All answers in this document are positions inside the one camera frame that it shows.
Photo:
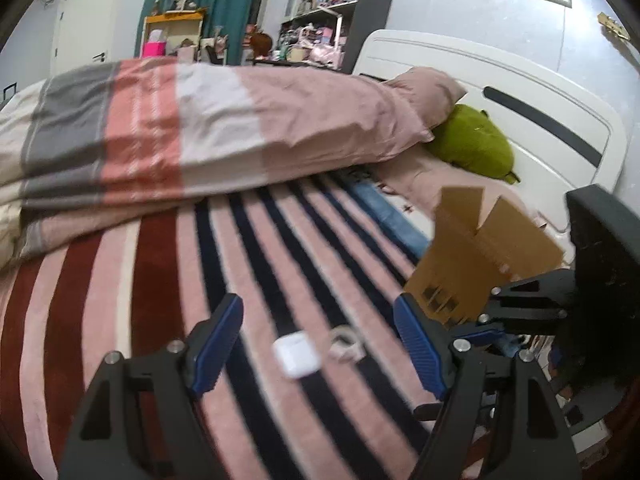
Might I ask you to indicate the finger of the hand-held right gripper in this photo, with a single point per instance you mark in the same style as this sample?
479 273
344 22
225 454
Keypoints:
535 300
480 334

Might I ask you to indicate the teal curtain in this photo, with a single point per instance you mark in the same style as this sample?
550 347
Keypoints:
230 0

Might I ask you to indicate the brown cardboard box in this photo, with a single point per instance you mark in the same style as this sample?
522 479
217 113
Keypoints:
470 250

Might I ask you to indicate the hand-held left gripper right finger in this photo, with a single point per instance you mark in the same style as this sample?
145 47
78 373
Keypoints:
420 345

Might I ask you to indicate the blue jeans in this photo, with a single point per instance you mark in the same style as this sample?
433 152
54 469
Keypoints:
390 215

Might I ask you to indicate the dark grey bookshelf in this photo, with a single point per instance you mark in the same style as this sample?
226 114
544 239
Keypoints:
375 0

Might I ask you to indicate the pink gift bag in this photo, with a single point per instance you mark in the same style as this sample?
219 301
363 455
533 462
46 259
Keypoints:
152 49

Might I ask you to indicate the white door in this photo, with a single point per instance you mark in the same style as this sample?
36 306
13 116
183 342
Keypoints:
82 25

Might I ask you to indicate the white earbud case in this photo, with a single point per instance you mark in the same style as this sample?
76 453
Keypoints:
295 355

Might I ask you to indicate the brown plush toy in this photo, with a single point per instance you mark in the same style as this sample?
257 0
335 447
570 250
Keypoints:
261 42

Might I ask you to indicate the green plush toy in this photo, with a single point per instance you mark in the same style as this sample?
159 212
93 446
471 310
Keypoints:
475 142

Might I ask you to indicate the striped fleece blanket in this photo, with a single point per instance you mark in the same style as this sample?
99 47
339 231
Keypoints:
250 260

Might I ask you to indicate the yellow shelf unit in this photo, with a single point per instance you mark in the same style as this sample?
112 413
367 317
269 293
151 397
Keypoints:
172 17

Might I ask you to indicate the brass wall fixture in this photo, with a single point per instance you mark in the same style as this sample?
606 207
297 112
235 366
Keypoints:
614 25

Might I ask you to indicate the white bed headboard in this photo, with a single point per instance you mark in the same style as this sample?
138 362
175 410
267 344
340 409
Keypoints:
550 90

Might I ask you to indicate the pink and grey striped duvet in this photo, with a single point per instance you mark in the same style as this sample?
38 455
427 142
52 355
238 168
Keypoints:
200 120

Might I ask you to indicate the pink striped pillow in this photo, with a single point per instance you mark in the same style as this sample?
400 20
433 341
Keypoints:
425 87

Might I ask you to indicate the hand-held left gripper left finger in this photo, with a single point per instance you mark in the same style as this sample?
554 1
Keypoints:
220 340

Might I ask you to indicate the clear tape roll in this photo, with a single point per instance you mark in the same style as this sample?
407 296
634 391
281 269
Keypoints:
350 352

